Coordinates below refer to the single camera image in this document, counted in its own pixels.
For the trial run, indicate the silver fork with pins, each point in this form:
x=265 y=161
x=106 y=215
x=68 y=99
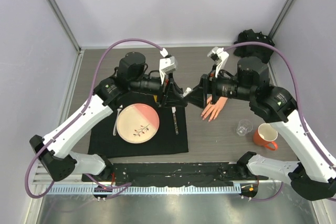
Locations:
x=119 y=109

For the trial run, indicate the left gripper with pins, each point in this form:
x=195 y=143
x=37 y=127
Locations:
x=177 y=97

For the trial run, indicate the mannequin hand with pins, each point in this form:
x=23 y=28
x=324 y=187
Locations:
x=212 y=111

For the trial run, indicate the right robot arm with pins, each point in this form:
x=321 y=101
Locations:
x=311 y=176

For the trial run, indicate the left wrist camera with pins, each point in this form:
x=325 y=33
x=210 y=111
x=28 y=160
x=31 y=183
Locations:
x=166 y=66

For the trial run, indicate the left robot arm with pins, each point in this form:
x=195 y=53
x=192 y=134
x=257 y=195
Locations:
x=64 y=151

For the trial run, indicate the pink and cream plate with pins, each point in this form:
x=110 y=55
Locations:
x=138 y=123

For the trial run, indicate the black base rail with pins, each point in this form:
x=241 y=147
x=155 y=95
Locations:
x=208 y=174

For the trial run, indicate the table knife patterned handle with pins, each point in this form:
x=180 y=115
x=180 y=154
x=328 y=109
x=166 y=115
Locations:
x=175 y=120

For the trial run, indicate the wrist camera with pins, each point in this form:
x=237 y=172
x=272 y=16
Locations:
x=220 y=57
x=166 y=66

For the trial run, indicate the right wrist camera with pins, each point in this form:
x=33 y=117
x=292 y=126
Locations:
x=220 y=57

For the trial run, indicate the black cloth placemat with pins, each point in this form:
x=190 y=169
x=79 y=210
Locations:
x=165 y=141

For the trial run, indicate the clear plastic cup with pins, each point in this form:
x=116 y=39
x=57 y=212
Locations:
x=244 y=127

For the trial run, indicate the white cable duct strip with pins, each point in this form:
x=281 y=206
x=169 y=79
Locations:
x=92 y=189

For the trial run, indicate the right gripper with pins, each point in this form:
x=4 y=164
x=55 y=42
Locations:
x=209 y=85

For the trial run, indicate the orange ceramic mug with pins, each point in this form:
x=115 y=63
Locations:
x=266 y=136

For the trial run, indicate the white nail polish cap brush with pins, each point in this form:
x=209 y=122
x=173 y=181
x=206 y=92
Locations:
x=187 y=91

